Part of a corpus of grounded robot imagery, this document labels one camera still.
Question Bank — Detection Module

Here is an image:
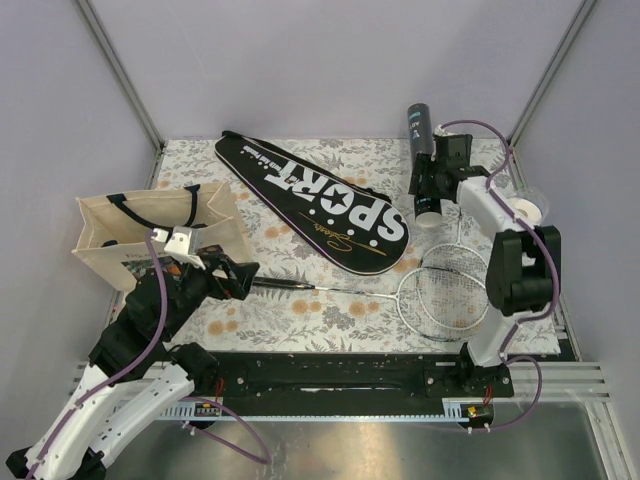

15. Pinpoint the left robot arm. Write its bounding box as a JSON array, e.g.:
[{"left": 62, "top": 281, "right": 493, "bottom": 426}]
[{"left": 6, "top": 251, "right": 259, "bottom": 479}]

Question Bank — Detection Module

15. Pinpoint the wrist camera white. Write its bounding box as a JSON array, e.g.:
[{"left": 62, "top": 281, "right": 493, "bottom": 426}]
[
  {"left": 151, "top": 227, "right": 205, "bottom": 270},
  {"left": 433, "top": 125, "right": 454, "bottom": 140}
]

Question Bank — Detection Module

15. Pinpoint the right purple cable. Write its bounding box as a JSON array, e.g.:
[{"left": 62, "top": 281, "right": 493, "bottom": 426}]
[{"left": 442, "top": 119, "right": 559, "bottom": 431}]

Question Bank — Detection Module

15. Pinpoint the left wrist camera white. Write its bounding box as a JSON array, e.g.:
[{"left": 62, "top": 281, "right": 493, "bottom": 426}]
[{"left": 151, "top": 227, "right": 205, "bottom": 270}]

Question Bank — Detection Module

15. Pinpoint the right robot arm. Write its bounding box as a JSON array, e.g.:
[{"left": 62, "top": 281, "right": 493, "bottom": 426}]
[{"left": 410, "top": 130, "right": 561, "bottom": 396}]

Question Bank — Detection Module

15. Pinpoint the white racket black handle right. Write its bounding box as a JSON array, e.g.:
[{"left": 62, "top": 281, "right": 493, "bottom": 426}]
[{"left": 417, "top": 209, "right": 488, "bottom": 324}]

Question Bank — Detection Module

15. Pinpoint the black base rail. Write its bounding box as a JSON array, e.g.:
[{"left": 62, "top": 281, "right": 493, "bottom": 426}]
[{"left": 197, "top": 352, "right": 514, "bottom": 404}]

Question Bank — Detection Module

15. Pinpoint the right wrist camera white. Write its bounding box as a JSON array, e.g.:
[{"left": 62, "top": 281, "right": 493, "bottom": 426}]
[{"left": 433, "top": 125, "right": 454, "bottom": 140}]

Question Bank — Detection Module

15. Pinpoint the white racket black handle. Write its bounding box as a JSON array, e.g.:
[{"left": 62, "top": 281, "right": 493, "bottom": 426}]
[
  {"left": 417, "top": 209, "right": 488, "bottom": 324},
  {"left": 253, "top": 266, "right": 489, "bottom": 342}
]

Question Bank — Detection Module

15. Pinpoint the blue wrapped toilet paper roll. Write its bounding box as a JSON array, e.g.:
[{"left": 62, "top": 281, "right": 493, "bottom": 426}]
[{"left": 507, "top": 196, "right": 544, "bottom": 225}]

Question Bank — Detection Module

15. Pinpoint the floral table mat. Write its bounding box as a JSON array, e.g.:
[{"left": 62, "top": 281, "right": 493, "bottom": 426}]
[{"left": 113, "top": 137, "right": 565, "bottom": 355}]

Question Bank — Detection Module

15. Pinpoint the beige canvas tote bag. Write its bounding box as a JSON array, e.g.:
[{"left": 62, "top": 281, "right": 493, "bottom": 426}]
[{"left": 73, "top": 182, "right": 251, "bottom": 292}]

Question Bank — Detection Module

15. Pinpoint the black sport racket cover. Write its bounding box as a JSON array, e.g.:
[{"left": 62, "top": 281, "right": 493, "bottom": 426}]
[{"left": 214, "top": 131, "right": 410, "bottom": 276}]

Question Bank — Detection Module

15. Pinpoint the white slotted cable duct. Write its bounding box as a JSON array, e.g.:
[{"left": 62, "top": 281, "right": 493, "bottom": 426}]
[{"left": 149, "top": 399, "right": 496, "bottom": 421}]

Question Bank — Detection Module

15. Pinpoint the black shuttlecock tube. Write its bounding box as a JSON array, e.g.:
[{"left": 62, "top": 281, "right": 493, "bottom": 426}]
[{"left": 407, "top": 103, "right": 442, "bottom": 228}]

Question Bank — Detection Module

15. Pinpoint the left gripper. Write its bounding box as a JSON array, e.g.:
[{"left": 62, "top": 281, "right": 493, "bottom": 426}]
[{"left": 163, "top": 250, "right": 260, "bottom": 337}]

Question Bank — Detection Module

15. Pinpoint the white racket black handle front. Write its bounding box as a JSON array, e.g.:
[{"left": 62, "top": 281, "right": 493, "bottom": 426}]
[{"left": 253, "top": 266, "right": 489, "bottom": 342}]

